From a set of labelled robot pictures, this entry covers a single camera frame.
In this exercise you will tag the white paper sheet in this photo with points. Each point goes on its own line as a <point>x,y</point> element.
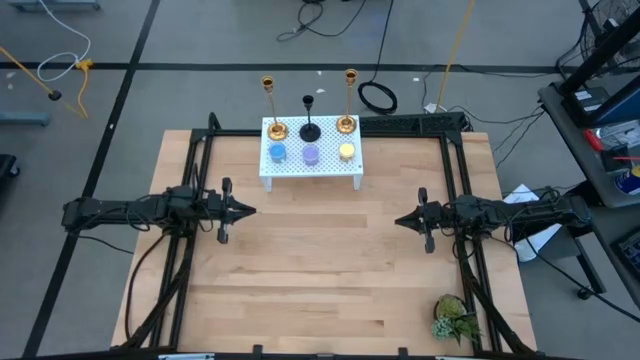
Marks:
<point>530,245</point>

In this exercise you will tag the black candlestick holder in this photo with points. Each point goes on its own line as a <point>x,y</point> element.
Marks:
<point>310,133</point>

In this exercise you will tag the blue candle jar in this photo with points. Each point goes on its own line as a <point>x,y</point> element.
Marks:
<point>277,152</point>

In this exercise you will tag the red screwdriver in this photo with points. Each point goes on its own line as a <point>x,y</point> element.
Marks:
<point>594,140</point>

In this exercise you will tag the yellow candle jar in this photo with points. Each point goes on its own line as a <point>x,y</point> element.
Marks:
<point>347,151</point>

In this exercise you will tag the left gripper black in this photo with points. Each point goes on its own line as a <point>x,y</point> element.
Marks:
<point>220,210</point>

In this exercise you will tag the gold candlestick holder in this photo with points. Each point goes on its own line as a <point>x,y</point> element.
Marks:
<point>277,131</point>
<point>346,125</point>

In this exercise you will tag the black floor fan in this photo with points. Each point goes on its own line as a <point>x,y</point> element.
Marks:
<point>617,12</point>

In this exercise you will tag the white perforated metal shelf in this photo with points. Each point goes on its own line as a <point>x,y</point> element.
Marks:
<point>310,171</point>

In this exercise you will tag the blue yellow can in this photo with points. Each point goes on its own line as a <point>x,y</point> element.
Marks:
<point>629,181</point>

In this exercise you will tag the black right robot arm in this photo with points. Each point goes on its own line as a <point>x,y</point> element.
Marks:
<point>530,212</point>

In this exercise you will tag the green potted succulent plant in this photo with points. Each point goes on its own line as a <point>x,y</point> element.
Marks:
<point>452,317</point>

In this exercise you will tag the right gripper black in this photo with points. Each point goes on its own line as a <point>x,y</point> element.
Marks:
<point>437,217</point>

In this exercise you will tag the black aluminium table frame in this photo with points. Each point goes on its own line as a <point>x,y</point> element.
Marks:
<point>465,175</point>

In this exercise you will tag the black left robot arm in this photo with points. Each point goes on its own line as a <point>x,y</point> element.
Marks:
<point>110,210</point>

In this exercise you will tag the grey equipment cart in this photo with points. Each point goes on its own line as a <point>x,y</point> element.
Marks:
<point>570,150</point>

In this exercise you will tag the black box white label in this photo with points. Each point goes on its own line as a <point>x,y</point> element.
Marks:
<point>582,105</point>

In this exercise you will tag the purple lavender candle jar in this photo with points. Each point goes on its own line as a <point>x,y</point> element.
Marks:
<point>311,155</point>

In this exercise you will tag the black diagonal pole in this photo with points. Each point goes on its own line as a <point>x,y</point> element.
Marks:
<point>600,55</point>

